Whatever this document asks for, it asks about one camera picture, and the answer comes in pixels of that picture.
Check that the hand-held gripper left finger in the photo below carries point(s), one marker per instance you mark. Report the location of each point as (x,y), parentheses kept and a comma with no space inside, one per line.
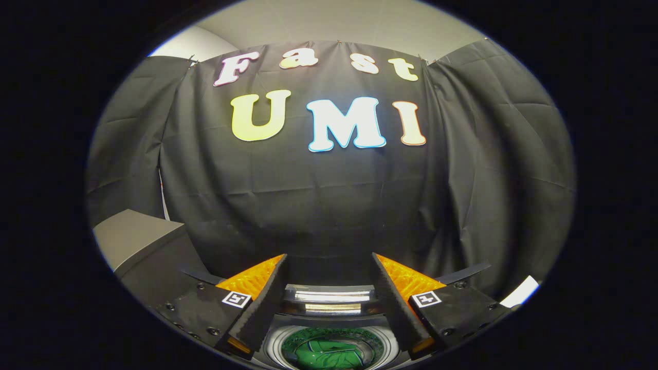
(262,308)

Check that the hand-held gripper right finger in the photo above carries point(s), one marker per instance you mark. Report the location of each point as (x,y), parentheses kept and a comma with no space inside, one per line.
(396,308)

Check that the grey washing machine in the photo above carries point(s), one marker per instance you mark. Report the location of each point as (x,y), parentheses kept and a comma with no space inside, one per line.
(329,321)

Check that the green polo shirt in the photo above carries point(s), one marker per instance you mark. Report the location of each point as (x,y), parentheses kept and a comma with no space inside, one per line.
(329,354)

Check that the black backdrop cloth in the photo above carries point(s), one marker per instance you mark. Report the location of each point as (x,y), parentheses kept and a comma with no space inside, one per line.
(318,205)

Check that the white paper sheet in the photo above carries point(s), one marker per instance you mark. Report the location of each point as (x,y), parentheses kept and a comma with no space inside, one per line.
(522,292)

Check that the grey cabinet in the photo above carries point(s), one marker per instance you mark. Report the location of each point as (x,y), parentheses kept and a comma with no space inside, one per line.
(133,236)

